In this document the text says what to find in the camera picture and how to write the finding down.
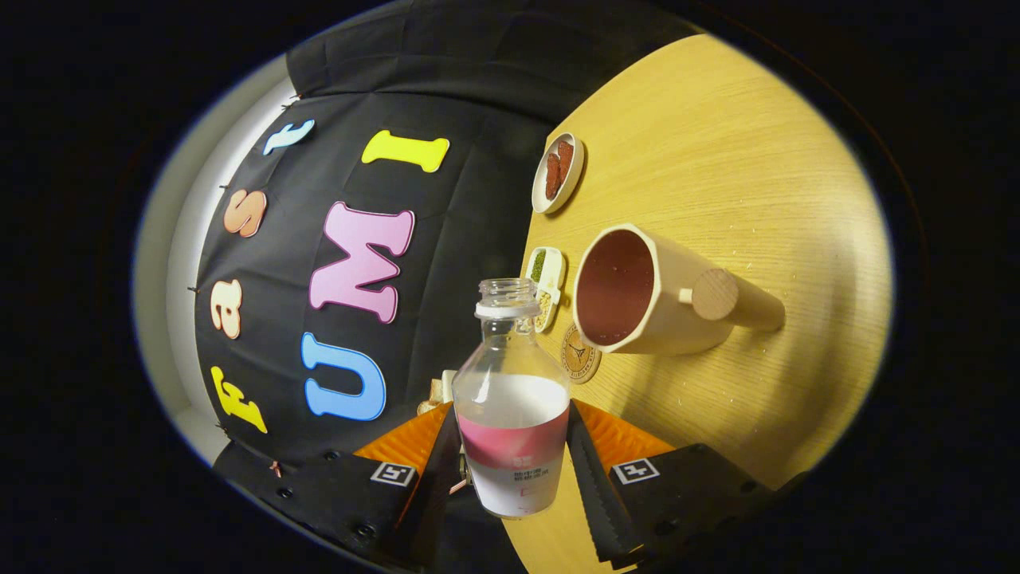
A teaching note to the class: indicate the white round plate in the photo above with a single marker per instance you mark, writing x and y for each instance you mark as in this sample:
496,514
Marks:
574,171

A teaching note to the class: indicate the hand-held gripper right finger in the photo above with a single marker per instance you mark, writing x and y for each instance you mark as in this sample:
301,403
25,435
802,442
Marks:
594,494

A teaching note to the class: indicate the white toaster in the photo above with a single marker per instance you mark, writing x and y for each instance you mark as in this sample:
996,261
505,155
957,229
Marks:
449,383

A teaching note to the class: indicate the red meat piece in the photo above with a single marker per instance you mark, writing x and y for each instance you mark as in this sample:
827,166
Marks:
565,159
552,177

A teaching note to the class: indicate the white divided dish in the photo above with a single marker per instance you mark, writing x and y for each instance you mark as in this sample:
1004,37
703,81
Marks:
553,275

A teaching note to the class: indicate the round wooden coaster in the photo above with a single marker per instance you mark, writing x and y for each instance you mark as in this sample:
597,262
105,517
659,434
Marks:
580,359

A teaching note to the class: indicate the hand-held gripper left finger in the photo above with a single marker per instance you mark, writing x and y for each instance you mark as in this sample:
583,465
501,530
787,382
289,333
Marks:
434,494

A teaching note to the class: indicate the clear juice bottle pink label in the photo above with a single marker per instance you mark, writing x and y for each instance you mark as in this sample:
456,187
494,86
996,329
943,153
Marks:
514,446

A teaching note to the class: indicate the wooden table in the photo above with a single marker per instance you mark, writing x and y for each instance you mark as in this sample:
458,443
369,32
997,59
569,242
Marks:
757,175

